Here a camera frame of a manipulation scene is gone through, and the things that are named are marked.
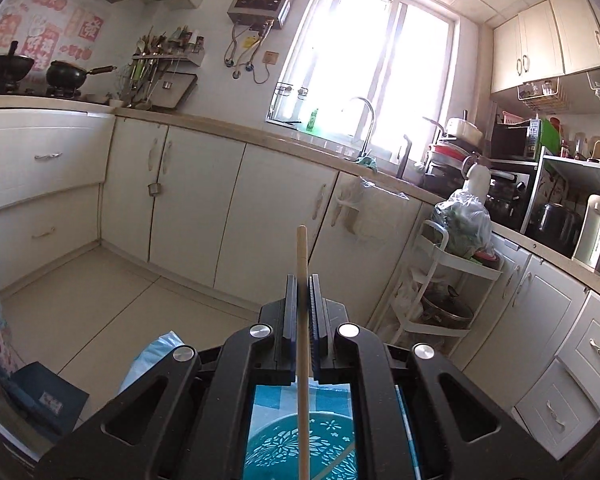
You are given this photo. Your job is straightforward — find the white rolling cart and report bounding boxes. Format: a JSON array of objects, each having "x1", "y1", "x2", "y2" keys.
[{"x1": 377, "y1": 219, "x2": 505, "y2": 358}]

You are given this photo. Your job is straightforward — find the chrome sink faucet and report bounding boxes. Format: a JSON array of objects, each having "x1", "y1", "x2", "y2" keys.
[{"x1": 346, "y1": 96, "x2": 377, "y2": 159}]

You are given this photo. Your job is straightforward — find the white side cabinets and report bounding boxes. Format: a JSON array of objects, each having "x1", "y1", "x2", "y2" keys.
[{"x1": 450, "y1": 240, "x2": 600, "y2": 461}]

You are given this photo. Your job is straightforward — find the red wall stickers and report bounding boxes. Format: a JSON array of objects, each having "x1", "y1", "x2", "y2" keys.
[{"x1": 0, "y1": 0, "x2": 104, "y2": 72}]

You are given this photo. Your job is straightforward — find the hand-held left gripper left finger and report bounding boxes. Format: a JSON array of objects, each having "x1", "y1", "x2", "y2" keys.
[{"x1": 32, "y1": 274, "x2": 299, "y2": 480}]

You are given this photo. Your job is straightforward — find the white rice cooker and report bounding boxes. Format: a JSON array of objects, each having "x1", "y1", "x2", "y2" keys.
[{"x1": 444, "y1": 117, "x2": 484, "y2": 147}]

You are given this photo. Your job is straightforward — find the white counter cabinets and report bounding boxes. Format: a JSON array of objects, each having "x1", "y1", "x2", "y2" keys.
[{"x1": 99, "y1": 115, "x2": 433, "y2": 326}]

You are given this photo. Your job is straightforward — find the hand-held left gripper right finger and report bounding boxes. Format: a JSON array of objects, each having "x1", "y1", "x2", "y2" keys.
[{"x1": 309, "y1": 274, "x2": 566, "y2": 480}]

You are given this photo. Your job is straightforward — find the white drawer cabinet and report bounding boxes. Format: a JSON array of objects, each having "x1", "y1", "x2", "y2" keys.
[{"x1": 0, "y1": 107, "x2": 117, "y2": 306}]

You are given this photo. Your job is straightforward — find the white bag holder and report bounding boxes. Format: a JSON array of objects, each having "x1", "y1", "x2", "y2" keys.
[{"x1": 336, "y1": 174, "x2": 412, "y2": 242}]

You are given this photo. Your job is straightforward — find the wall utensil rack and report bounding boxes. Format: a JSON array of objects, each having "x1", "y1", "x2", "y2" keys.
[{"x1": 129, "y1": 25, "x2": 207, "y2": 68}]

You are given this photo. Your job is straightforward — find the black microwave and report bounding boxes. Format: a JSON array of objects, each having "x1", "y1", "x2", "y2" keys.
[{"x1": 490, "y1": 122, "x2": 542, "y2": 162}]

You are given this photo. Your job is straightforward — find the steel pot with lid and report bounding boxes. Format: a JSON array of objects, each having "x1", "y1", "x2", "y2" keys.
[{"x1": 420, "y1": 284, "x2": 475, "y2": 330}]

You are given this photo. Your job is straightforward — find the clear bag of vegetables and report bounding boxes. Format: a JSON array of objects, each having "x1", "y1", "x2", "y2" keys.
[{"x1": 432, "y1": 187, "x2": 494, "y2": 262}]

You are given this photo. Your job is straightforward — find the white upper cabinets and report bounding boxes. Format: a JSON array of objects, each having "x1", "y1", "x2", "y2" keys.
[{"x1": 490, "y1": 0, "x2": 600, "y2": 95}]

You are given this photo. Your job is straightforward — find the dark blue box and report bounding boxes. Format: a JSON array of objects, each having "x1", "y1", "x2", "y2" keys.
[{"x1": 7, "y1": 360, "x2": 90, "y2": 437}]

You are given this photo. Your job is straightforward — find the wooden chopstick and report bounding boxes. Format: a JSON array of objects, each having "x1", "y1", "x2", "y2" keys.
[{"x1": 296, "y1": 226, "x2": 311, "y2": 480}]

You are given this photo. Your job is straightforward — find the white electric water boiler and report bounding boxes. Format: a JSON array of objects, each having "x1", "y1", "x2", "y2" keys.
[{"x1": 572, "y1": 194, "x2": 600, "y2": 277}]

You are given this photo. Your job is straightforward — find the white plastic bottle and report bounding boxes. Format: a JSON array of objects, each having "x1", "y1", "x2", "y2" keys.
[{"x1": 461, "y1": 156, "x2": 492, "y2": 197}]

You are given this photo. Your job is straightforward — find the black wok with wooden handle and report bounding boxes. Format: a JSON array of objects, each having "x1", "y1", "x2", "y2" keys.
[{"x1": 46, "y1": 60, "x2": 117, "y2": 89}]

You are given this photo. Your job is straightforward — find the kitchen window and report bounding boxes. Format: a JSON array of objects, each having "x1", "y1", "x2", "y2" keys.
[{"x1": 266, "y1": 0, "x2": 457, "y2": 181}]

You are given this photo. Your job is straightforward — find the teal plastic cutout basket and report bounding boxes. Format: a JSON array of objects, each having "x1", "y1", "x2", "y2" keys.
[{"x1": 243, "y1": 411, "x2": 359, "y2": 480}]

